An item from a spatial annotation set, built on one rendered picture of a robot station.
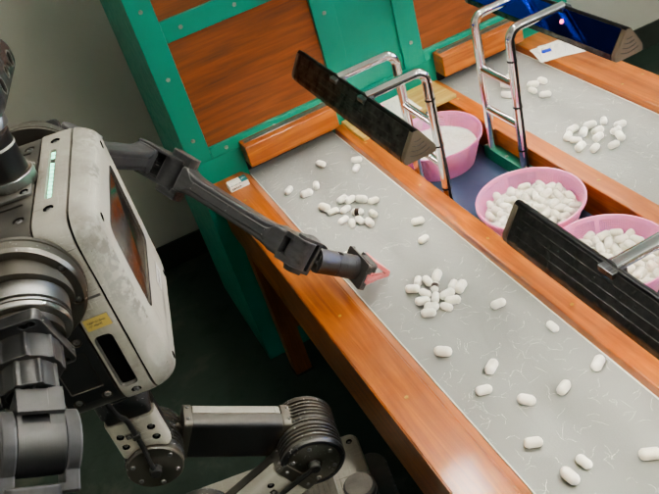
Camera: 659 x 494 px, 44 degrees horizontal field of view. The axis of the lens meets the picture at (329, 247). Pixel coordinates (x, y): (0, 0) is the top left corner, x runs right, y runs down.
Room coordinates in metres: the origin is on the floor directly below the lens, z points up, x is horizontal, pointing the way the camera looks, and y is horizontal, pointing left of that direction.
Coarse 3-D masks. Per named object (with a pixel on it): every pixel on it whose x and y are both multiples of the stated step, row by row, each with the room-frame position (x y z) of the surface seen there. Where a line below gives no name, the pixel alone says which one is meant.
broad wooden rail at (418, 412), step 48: (240, 192) 2.03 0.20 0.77; (240, 240) 2.02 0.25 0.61; (288, 288) 1.57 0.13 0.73; (336, 288) 1.47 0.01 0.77; (336, 336) 1.31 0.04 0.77; (384, 336) 1.27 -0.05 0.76; (384, 384) 1.13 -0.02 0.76; (432, 384) 1.11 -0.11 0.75; (384, 432) 1.13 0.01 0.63; (432, 432) 0.98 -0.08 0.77; (432, 480) 0.92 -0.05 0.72; (480, 480) 0.85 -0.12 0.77
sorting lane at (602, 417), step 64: (320, 192) 1.94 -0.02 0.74; (384, 192) 1.84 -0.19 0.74; (384, 256) 1.57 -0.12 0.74; (448, 256) 1.49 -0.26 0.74; (384, 320) 1.35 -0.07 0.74; (448, 320) 1.28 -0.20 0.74; (512, 320) 1.22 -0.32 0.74; (448, 384) 1.11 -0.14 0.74; (512, 384) 1.06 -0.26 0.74; (576, 384) 1.01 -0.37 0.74; (640, 384) 0.96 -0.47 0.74; (512, 448) 0.91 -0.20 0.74; (576, 448) 0.87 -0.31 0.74; (640, 448) 0.83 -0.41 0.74
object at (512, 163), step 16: (496, 0) 1.96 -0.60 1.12; (512, 0) 1.95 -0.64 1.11; (480, 16) 1.93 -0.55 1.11; (528, 16) 1.81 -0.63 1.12; (544, 16) 1.80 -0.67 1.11; (480, 32) 1.93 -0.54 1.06; (512, 32) 1.78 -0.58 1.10; (480, 48) 1.92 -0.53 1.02; (512, 48) 1.78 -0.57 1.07; (480, 64) 1.92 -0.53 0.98; (512, 64) 1.78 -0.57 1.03; (480, 80) 1.93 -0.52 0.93; (512, 80) 1.78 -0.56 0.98; (512, 96) 1.79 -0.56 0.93; (496, 112) 1.88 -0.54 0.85; (496, 144) 1.93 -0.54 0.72; (496, 160) 1.90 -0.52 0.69; (512, 160) 1.84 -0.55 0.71; (528, 160) 1.77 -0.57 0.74
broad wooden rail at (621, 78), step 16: (528, 48) 2.35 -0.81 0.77; (560, 64) 2.19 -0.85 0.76; (576, 64) 2.16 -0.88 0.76; (592, 64) 2.12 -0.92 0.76; (608, 64) 2.10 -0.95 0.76; (624, 64) 2.07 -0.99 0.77; (592, 80) 2.05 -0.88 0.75; (608, 80) 2.00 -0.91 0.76; (624, 80) 1.98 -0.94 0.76; (640, 80) 1.95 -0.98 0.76; (656, 80) 1.92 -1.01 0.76; (624, 96) 1.92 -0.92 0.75; (640, 96) 1.87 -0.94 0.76; (656, 96) 1.85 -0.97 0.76; (656, 112) 1.80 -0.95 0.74
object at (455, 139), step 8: (440, 128) 2.10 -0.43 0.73; (448, 128) 2.07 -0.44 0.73; (456, 128) 2.07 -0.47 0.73; (464, 128) 2.05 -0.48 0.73; (448, 136) 2.03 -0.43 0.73; (456, 136) 2.02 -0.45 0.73; (464, 136) 2.01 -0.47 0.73; (472, 136) 2.00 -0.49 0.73; (448, 144) 1.98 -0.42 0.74; (456, 144) 1.97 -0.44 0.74; (464, 144) 1.96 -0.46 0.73; (448, 152) 1.94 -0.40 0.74; (456, 152) 1.94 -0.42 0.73
